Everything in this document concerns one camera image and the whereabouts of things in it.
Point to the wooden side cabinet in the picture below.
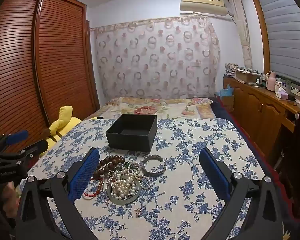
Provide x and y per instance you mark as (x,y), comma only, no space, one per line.
(255,105)

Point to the black box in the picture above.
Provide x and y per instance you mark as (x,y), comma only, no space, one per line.
(130,142)

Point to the beige air conditioner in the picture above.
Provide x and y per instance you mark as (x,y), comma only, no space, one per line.
(202,3)

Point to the small rose gold pendant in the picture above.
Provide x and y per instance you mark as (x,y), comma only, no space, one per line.
(138,213)

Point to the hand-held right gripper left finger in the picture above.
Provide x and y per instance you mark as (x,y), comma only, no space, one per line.
(82,175)

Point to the cardboard box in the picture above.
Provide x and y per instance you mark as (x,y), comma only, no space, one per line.
(245,76)

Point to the yellow plush toy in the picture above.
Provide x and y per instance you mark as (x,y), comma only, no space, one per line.
(65,123)

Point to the pink thermos jug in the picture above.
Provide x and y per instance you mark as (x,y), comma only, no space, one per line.
(271,82)

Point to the beige gathered curtain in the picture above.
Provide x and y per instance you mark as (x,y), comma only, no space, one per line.
(242,30)

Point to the grey window blind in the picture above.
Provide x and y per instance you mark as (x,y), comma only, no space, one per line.
(282,35)

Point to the blue plastic bag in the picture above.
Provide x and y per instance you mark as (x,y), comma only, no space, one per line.
(226,91)

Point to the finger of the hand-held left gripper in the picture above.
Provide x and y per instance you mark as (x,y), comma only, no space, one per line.
(37,147)
(16,137)

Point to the silver bangle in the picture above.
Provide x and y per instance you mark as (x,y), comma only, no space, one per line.
(153,173)

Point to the pink tissue box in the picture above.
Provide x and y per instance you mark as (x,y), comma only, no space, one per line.
(281,93)

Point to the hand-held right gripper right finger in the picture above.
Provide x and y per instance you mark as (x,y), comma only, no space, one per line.
(215,175)

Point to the floral bed blanket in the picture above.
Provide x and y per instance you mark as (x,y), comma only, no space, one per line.
(165,107)

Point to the circle pattern sheer curtain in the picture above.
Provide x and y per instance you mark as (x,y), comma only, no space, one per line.
(152,67)

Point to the person's left hand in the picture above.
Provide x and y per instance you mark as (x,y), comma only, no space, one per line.
(8,201)

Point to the blue floral tablecloth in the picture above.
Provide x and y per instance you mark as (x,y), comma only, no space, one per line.
(190,155)

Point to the patterned fabric bag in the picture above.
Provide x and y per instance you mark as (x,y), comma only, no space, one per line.
(230,68)

